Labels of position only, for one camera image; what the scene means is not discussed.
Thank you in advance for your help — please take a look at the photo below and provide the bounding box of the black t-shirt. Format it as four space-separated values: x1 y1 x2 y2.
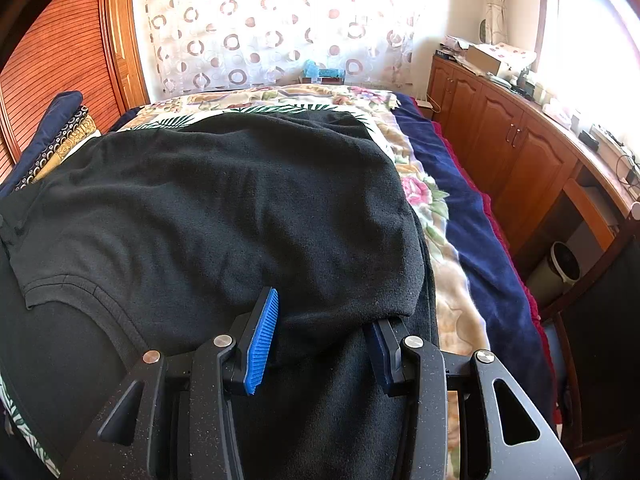
0 112 442 480

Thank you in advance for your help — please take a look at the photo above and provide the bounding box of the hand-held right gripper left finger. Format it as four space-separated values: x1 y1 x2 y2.
60 286 281 480

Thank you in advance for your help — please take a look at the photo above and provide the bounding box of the dark chair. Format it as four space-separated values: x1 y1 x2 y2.
547 240 640 463

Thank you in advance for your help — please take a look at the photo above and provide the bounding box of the wooden sideboard cabinet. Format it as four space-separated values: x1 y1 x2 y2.
427 52 640 273

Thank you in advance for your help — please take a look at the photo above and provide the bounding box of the pink figurine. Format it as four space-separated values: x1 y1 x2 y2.
542 100 572 127

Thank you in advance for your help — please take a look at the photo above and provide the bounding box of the stack of papers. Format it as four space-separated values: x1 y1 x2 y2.
435 35 469 64

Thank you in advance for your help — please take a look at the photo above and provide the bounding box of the circle print sheer curtain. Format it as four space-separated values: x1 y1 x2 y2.
142 0 436 97

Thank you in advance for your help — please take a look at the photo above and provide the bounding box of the black cable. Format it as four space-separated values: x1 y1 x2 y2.
616 152 640 187

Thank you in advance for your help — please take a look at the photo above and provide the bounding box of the white round fan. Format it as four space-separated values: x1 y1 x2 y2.
525 241 587 307

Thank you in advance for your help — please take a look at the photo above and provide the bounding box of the cardboard box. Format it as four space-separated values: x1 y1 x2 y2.
465 44 507 74

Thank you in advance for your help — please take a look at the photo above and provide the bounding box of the bunched window curtain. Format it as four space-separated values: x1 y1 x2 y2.
480 0 509 46

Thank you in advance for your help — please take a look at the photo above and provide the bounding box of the navy blanket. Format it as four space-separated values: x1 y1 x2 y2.
395 92 557 423

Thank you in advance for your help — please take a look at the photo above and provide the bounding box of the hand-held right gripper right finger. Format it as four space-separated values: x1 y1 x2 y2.
364 317 583 480

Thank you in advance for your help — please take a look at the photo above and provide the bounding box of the blue box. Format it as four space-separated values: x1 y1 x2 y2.
302 60 346 84

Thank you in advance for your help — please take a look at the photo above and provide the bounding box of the wooden slatted wardrobe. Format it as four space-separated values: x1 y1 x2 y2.
0 0 151 173

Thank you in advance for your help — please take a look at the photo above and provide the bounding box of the window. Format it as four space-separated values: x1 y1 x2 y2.
537 0 640 142

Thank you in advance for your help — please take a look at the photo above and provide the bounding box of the navy gold patterned cushion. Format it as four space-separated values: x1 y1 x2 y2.
12 105 103 193

